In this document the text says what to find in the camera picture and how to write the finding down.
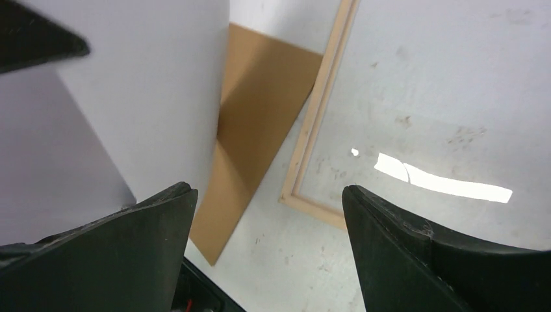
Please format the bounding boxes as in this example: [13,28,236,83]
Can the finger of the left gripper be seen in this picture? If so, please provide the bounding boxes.
[1,1,90,74]

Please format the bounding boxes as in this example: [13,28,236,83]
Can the clear acrylic sheet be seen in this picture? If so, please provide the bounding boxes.
[294,1,550,250]

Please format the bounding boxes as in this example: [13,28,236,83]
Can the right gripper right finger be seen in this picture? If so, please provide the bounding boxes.
[342,185,550,311]

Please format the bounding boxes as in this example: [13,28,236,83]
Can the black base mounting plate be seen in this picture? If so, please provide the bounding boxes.
[171,257,246,312]

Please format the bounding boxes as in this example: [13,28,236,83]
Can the white wooden picture frame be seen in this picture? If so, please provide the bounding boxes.
[279,0,361,230]

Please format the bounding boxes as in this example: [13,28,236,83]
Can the brown cardboard backing board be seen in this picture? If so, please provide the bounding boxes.
[190,24,322,265]

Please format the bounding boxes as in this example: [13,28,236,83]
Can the glossy photo print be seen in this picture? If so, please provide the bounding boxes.
[1,1,229,245]

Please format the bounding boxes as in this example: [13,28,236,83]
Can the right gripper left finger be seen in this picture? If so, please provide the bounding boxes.
[1,182,198,311]

